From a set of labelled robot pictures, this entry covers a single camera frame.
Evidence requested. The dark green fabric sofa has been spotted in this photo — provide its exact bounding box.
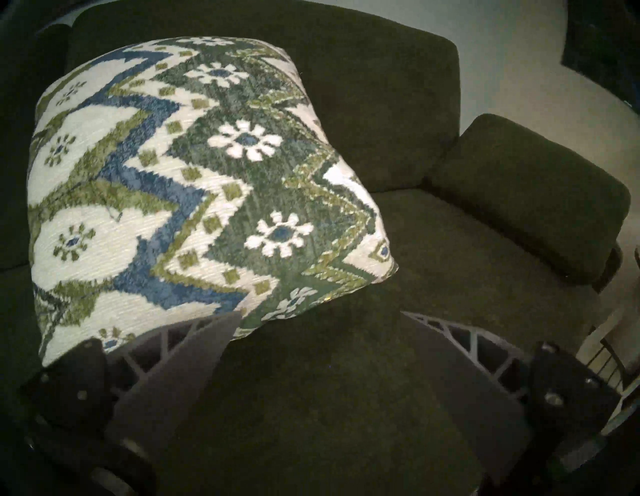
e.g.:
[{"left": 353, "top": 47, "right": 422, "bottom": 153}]
[{"left": 0, "top": 0, "right": 632, "bottom": 496}]

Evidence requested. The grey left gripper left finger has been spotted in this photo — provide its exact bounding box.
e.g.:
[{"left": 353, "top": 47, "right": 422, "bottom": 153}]
[{"left": 20, "top": 310, "right": 244, "bottom": 466}]

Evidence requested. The green sofa armrest cushion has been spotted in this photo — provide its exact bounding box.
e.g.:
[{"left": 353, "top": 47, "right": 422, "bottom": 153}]
[{"left": 422, "top": 113, "right": 632, "bottom": 287}]

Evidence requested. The waterfall landscape wall picture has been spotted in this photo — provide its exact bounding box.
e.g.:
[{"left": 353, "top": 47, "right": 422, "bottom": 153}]
[{"left": 560, "top": 0, "right": 640, "bottom": 113}]

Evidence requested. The zigzag patterned throw pillow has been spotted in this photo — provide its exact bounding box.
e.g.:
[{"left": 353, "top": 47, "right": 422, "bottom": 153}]
[{"left": 26, "top": 36, "right": 399, "bottom": 368}]

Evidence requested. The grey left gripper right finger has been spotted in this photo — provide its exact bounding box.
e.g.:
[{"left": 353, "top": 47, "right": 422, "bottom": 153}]
[{"left": 401, "top": 311, "right": 622, "bottom": 485}]

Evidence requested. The white slatted wooden chair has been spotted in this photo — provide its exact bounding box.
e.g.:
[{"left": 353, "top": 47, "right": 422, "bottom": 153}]
[{"left": 575, "top": 310, "right": 640, "bottom": 401}]

